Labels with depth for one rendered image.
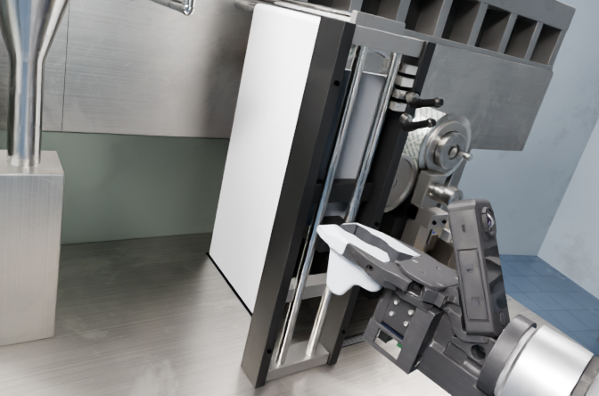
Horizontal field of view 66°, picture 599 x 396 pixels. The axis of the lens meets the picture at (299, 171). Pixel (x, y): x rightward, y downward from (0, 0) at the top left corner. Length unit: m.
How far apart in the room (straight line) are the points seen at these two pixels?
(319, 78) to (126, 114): 0.49
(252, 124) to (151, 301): 0.37
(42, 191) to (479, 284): 0.54
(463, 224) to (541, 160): 3.49
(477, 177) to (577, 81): 0.97
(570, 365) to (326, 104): 0.35
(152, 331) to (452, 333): 0.54
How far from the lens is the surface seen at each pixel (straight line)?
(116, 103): 0.95
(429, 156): 0.94
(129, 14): 0.92
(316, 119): 0.57
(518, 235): 4.10
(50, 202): 0.71
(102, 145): 0.97
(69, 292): 0.92
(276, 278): 0.66
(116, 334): 0.83
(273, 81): 0.81
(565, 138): 3.98
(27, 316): 0.80
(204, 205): 1.10
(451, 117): 0.95
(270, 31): 0.84
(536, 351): 0.41
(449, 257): 1.11
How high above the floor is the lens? 1.44
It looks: 19 degrees down
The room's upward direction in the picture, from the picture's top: 14 degrees clockwise
